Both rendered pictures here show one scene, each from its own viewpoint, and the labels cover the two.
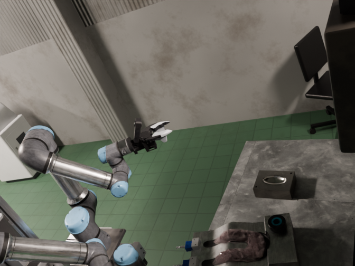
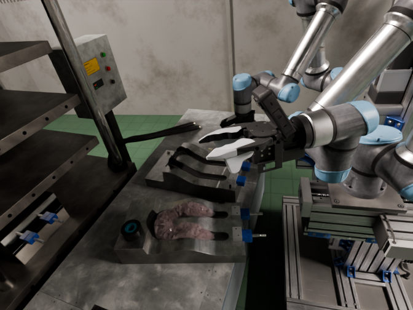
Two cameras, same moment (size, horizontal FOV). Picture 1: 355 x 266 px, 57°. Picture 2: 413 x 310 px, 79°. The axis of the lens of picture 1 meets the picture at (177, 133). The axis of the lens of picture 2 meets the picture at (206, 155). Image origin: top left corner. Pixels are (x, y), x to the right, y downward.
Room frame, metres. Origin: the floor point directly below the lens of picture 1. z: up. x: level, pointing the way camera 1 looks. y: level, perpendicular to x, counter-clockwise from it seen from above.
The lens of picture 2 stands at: (1.71, -0.07, 1.74)
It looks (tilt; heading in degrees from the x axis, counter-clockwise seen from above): 38 degrees down; 166
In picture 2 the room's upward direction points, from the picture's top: 8 degrees counter-clockwise
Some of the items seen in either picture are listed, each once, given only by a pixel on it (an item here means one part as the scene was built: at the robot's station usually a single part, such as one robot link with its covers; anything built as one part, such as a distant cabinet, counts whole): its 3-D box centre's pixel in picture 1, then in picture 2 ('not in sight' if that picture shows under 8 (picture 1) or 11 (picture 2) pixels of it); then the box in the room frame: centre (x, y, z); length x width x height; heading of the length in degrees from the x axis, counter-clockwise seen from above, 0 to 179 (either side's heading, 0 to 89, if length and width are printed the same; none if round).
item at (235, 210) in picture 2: (185, 265); (247, 213); (1.08, 0.23, 0.85); 0.13 x 0.05 x 0.05; 69
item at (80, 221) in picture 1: (81, 223); (375, 147); (1.26, 0.60, 1.20); 0.13 x 0.12 x 0.14; 175
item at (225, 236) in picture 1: (237, 244); (183, 219); (1.03, -0.04, 0.90); 0.26 x 0.18 x 0.08; 69
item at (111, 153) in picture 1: (111, 153); (344, 122); (1.36, 0.32, 1.43); 0.11 x 0.08 x 0.09; 85
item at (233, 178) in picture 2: not in sight; (243, 181); (0.92, 0.28, 0.89); 0.13 x 0.05 x 0.05; 51
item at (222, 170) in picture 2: not in sight; (196, 168); (0.70, 0.11, 0.87); 0.50 x 0.26 x 0.14; 51
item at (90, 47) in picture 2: not in sight; (120, 149); (0.10, -0.30, 0.73); 0.30 x 0.22 x 1.47; 141
